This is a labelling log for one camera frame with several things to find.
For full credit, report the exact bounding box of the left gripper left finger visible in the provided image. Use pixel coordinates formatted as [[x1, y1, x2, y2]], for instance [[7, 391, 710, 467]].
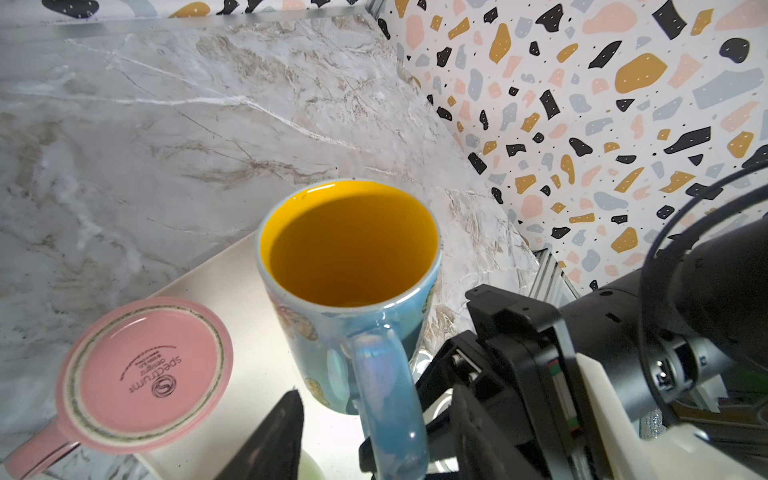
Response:
[[215, 390, 304, 480]]

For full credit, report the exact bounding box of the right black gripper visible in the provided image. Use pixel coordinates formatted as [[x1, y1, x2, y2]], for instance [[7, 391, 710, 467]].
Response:
[[358, 284, 607, 480]]

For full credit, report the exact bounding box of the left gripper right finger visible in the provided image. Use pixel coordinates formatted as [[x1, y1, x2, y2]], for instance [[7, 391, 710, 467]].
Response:
[[449, 385, 528, 479]]

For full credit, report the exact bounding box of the light blue butterfly mug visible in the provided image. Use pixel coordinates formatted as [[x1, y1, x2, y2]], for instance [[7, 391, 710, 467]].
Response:
[[255, 179, 442, 479]]

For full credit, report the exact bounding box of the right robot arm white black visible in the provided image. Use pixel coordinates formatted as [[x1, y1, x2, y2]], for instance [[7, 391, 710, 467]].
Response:
[[416, 186, 767, 479]]

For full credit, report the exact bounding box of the light green mug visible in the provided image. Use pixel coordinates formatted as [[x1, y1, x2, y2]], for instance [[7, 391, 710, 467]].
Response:
[[297, 450, 325, 480]]

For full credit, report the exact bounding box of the pink patterned mug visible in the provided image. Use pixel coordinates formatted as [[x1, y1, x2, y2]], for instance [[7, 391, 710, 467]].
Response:
[[4, 297, 234, 479]]

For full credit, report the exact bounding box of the cream rectangular tray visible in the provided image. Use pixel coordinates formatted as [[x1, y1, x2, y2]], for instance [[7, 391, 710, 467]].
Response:
[[137, 235, 365, 479]]

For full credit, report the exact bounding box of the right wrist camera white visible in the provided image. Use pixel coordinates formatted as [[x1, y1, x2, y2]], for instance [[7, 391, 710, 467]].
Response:
[[576, 353, 761, 479]]

